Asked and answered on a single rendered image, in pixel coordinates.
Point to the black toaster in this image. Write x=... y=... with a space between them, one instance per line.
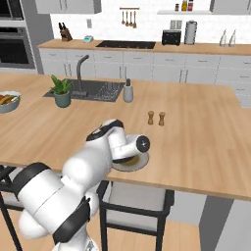
x=171 y=37

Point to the brown knife block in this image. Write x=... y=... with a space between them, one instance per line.
x=66 y=34

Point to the teal kitchen scale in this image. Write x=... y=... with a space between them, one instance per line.
x=88 y=39

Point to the grey bowl of vegetables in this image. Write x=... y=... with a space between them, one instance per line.
x=8 y=103

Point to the white round plate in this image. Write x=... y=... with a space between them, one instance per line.
x=140 y=163

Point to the hanging wooden spoon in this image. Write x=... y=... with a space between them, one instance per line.
x=134 y=20
x=127 y=19
x=123 y=18
x=130 y=19

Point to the wooden utensil rail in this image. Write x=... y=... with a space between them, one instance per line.
x=129 y=8

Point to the steel microwave oven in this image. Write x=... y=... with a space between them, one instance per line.
x=11 y=9

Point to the grey soap dispenser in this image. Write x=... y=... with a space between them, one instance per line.
x=128 y=93

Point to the grey sink tap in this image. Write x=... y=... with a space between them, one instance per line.
x=79 y=75

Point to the green potted plant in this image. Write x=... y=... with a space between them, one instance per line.
x=61 y=94

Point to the white bottle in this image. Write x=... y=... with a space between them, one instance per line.
x=232 y=40
x=223 y=40

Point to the dark grey sink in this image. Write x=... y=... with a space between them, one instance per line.
x=94 y=90

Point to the silver canister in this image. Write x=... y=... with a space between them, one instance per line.
x=190 y=32

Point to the double white wall socket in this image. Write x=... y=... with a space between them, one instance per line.
x=175 y=24

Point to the grey wall cupboards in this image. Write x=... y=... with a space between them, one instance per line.
x=68 y=6
x=232 y=6

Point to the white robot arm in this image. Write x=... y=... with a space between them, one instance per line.
x=81 y=170

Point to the grey base cupboards run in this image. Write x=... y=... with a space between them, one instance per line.
x=163 y=67

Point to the small brown jar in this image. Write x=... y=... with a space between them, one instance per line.
x=176 y=7

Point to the black hob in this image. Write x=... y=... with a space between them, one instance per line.
x=125 y=44

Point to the yellow jar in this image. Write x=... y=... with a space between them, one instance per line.
x=184 y=6

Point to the white wall shelf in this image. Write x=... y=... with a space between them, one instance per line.
x=184 y=12

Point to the black stool grey seat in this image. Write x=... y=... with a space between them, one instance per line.
x=137 y=202
x=6 y=196

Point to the red jar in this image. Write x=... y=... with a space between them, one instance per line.
x=190 y=6

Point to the wooden salt shaker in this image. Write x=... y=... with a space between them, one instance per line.
x=150 y=118

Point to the wooden pepper shaker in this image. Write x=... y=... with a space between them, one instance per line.
x=161 y=119

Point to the steel built-in oven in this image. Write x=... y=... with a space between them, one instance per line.
x=14 y=49

